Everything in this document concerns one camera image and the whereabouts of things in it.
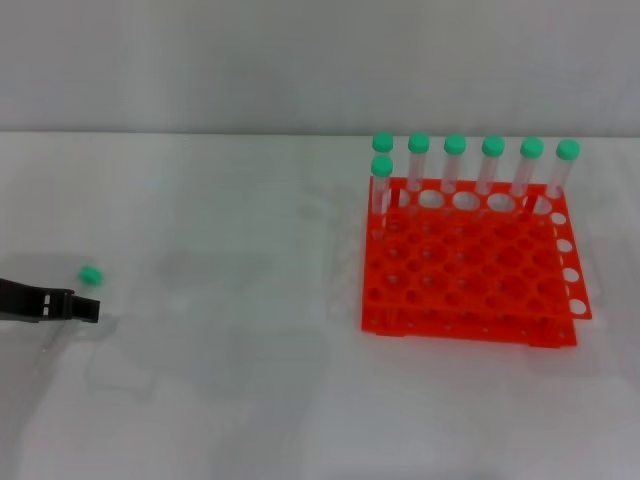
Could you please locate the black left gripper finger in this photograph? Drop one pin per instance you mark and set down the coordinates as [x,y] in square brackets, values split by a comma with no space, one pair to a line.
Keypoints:
[30,302]

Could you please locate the clear tube with green cap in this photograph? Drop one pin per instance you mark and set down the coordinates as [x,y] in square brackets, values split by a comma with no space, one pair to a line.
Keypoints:
[382,141]
[531,148]
[381,166]
[568,149]
[90,274]
[493,145]
[455,144]
[418,143]

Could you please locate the orange test tube rack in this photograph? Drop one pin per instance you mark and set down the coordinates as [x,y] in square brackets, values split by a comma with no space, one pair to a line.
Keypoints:
[450,280]

